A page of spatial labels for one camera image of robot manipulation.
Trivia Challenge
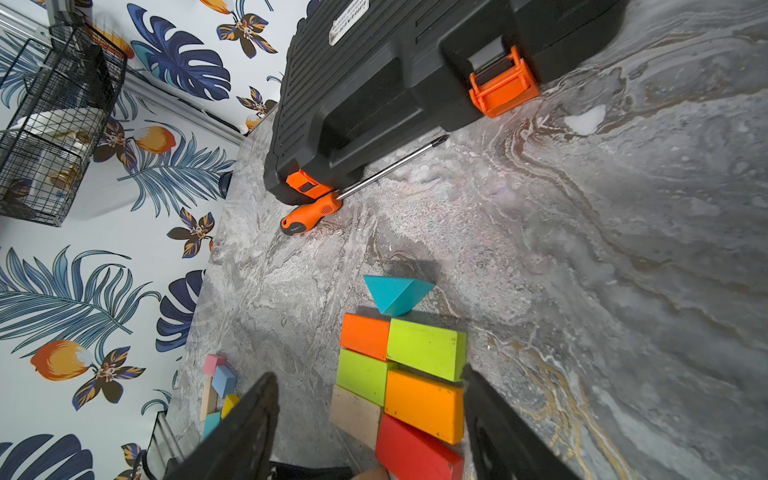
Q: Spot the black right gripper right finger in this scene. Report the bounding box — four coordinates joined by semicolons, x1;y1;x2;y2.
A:
463;365;579;480

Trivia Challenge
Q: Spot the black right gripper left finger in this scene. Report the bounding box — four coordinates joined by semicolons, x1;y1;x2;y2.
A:
166;372;279;480

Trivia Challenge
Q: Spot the teal rectangular block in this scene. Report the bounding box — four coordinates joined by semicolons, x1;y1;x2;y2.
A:
202;411;221;438

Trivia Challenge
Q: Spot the yellow square block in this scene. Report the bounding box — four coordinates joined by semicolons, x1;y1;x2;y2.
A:
221;394;240;419

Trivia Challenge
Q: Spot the natural wood slanted block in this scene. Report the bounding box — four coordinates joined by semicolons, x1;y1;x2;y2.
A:
199;377;218;422

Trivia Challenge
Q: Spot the light blue rectangular block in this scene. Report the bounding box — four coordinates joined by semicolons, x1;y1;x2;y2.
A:
212;365;237;399

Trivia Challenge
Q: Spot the orange square block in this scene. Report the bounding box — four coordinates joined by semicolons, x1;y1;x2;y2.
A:
384;370;464;445

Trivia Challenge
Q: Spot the pink square block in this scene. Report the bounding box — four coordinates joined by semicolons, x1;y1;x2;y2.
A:
203;354;227;377

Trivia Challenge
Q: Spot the red rectangular block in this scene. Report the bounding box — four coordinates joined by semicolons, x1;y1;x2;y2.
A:
375;414;464;480

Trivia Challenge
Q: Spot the lime green rectangular block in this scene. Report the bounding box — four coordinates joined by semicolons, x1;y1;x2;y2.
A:
386;318;467;382

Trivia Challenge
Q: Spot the natural wood rectangular block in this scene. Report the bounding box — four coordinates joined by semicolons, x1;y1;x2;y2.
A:
329;385;383;450

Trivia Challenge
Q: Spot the green square block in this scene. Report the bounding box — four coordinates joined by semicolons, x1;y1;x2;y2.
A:
336;349;398;407

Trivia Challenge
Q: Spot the orange rectangular block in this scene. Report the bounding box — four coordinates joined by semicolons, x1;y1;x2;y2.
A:
340;313;390;361

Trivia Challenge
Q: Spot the teal triangle block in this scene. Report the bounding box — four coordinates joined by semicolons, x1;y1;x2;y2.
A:
363;275;435;317

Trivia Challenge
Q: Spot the black plastic tool case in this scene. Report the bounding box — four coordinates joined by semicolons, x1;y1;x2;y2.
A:
263;1;627;205

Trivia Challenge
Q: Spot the orange handled screwdriver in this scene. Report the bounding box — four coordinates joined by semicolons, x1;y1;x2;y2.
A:
280;134;450;236

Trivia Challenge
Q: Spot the black wire basket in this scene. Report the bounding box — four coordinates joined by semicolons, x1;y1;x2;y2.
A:
1;23;127;227

